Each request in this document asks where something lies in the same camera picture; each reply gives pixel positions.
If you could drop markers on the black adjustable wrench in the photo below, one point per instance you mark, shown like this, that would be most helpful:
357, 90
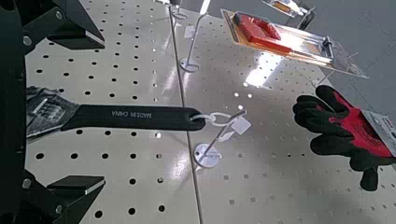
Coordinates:
130, 116

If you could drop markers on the white square price tag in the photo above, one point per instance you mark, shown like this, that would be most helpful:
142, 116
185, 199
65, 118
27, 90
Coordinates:
189, 31
240, 126

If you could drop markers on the clear packaged item with card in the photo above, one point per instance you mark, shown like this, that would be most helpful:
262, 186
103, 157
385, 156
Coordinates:
286, 6

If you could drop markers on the black and red work gloves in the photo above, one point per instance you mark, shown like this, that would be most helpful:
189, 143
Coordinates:
336, 124

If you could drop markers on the red tool in blister pack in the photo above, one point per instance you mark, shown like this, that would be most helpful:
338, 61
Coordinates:
264, 32

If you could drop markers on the white perforated pegboard panel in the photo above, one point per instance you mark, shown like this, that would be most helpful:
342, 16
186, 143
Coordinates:
118, 77
274, 149

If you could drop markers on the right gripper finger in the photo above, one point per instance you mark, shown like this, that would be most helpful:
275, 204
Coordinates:
68, 199
74, 28

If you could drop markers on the white metal pegboard hook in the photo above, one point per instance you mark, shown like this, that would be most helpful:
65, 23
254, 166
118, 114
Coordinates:
190, 63
179, 14
207, 154

